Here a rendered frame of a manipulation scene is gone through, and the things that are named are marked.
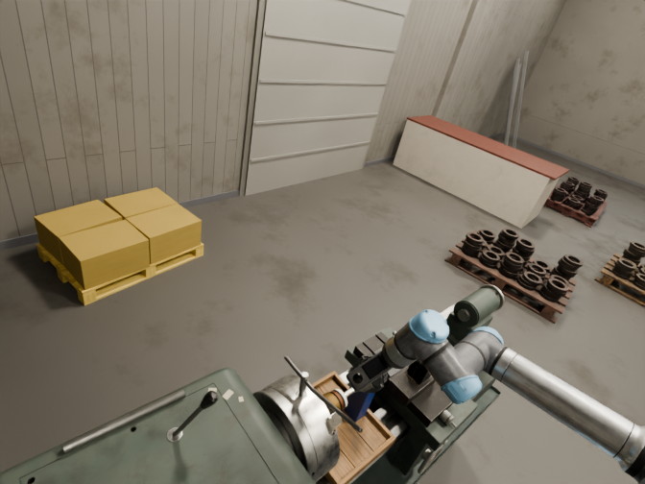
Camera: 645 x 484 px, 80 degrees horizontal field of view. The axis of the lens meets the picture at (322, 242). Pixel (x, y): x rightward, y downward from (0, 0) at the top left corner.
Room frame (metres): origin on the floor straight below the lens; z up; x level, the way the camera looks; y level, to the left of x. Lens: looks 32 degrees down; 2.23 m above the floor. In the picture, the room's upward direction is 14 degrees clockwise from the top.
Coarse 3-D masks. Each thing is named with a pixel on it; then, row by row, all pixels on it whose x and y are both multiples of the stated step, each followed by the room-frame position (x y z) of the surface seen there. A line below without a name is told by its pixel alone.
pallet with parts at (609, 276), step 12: (624, 252) 4.71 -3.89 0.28; (636, 252) 4.60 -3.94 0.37; (612, 264) 4.52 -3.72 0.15; (624, 264) 4.23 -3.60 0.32; (636, 264) 4.58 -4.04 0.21; (612, 276) 4.20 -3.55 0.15; (624, 276) 4.19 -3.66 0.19; (636, 276) 4.16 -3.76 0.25; (612, 288) 4.14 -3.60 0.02; (636, 288) 4.03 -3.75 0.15; (636, 300) 4.00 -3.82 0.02
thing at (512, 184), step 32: (416, 128) 6.59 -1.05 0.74; (448, 128) 6.69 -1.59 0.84; (416, 160) 6.47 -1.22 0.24; (448, 160) 6.15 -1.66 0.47; (480, 160) 5.87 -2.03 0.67; (512, 160) 5.63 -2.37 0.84; (544, 160) 6.10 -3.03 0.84; (480, 192) 5.75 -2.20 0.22; (512, 192) 5.51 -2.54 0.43; (544, 192) 5.49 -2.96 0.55
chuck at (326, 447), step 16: (272, 384) 0.78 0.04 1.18; (288, 384) 0.76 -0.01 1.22; (304, 400) 0.71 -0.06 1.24; (320, 400) 0.72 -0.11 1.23; (304, 416) 0.66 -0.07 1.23; (320, 416) 0.68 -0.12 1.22; (320, 432) 0.64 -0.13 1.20; (336, 432) 0.67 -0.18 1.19; (320, 448) 0.61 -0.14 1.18; (336, 448) 0.64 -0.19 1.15; (320, 464) 0.59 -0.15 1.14; (336, 464) 0.64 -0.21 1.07
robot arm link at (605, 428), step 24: (480, 336) 0.68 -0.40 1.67; (504, 360) 0.62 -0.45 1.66; (528, 360) 0.63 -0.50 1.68; (504, 384) 0.60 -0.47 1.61; (528, 384) 0.57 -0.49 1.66; (552, 384) 0.57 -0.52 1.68; (552, 408) 0.54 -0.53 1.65; (576, 408) 0.52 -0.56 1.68; (600, 408) 0.52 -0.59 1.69; (576, 432) 0.51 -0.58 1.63; (600, 432) 0.49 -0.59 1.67; (624, 432) 0.48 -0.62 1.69; (624, 456) 0.45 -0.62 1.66
